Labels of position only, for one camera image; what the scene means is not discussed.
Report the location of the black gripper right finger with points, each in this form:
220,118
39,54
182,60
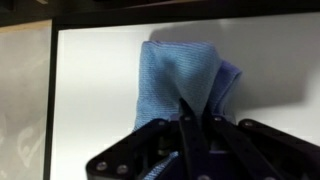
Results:
263,152

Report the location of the blue microfiber cloth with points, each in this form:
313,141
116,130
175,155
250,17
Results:
193,71

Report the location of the black framed whiteboard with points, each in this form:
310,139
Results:
94,75

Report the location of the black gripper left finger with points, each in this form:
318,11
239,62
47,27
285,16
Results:
178,143

